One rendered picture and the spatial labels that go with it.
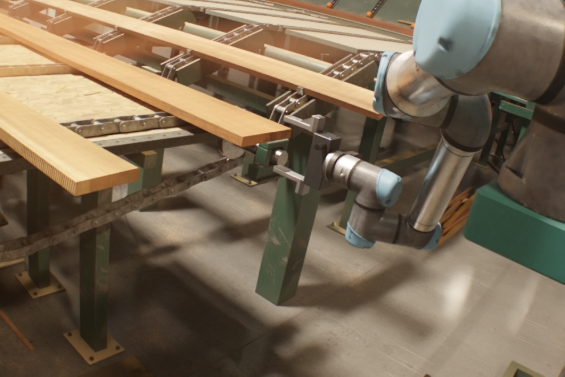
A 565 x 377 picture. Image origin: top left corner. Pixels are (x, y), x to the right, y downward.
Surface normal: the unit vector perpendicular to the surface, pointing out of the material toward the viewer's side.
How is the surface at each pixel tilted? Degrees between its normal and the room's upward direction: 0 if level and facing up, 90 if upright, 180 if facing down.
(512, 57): 104
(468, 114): 100
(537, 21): 67
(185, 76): 90
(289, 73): 22
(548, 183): 72
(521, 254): 90
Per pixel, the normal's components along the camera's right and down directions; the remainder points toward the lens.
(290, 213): -0.61, 0.11
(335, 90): -0.04, -0.83
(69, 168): 0.20, -0.94
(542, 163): -0.74, -0.30
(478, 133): 0.18, 0.66
